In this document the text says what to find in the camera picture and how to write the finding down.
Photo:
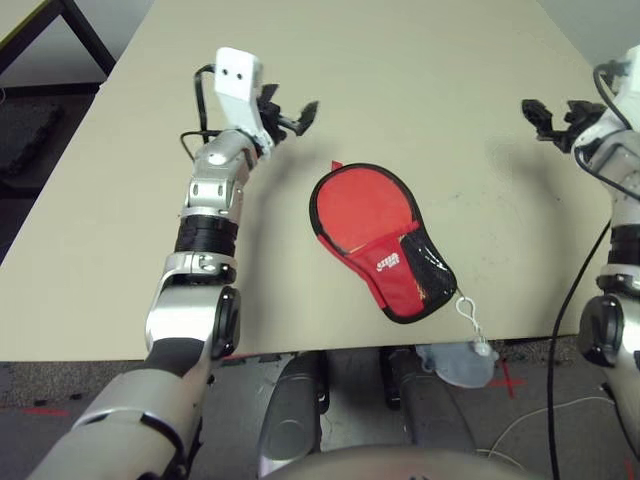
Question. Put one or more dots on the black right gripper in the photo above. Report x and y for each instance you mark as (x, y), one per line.
(567, 134)

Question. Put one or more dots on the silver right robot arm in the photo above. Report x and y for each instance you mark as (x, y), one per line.
(625, 165)

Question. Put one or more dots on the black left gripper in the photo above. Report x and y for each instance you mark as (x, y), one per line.
(275, 122)

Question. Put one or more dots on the grey robot torso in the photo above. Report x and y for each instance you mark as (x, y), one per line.
(390, 465)

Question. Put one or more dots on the grey left robot leg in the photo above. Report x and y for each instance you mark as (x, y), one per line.
(290, 415)

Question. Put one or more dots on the white plush toy charm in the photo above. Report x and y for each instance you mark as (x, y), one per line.
(460, 367)

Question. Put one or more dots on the grey right robot leg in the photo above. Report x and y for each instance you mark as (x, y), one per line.
(430, 415)

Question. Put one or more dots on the red black paddle case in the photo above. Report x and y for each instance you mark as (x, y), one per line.
(395, 295)

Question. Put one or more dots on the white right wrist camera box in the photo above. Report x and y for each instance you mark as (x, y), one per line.
(630, 75)

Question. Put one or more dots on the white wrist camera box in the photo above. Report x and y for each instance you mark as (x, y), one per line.
(235, 75)
(630, 75)

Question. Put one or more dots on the beige table black frame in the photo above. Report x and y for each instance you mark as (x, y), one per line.
(95, 50)

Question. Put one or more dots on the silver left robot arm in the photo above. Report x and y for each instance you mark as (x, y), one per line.
(215, 200)

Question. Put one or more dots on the black foam floor mat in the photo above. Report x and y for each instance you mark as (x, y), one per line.
(30, 140)

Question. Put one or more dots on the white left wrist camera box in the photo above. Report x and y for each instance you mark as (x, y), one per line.
(235, 75)

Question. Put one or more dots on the grey robot leg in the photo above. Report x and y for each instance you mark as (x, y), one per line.
(290, 415)
(430, 415)

